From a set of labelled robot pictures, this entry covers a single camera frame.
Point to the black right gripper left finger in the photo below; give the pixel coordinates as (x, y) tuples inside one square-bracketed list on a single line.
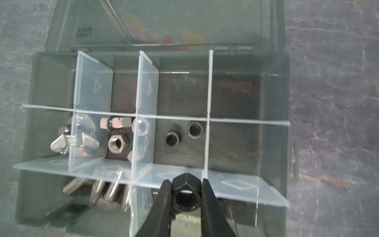
[(159, 218)]

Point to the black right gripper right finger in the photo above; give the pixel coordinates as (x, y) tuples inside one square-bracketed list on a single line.
[(213, 221)]

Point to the black hex nut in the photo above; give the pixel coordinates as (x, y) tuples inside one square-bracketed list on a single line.
[(195, 130), (186, 192), (171, 140)]

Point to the silver hex bolt large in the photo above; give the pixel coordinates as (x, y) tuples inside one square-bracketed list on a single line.
[(107, 201)]

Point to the silver hex nut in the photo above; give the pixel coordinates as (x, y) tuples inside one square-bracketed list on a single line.
[(118, 144), (140, 126), (110, 123), (133, 156)]

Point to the silver wing nut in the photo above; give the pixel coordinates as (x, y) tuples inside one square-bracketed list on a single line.
[(85, 145), (62, 144), (81, 120)]

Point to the black hex bolt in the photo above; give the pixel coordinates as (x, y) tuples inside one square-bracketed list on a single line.
[(243, 213)]

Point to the green plastic compartment organizer box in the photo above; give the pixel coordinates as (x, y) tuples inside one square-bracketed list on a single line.
[(221, 63)]

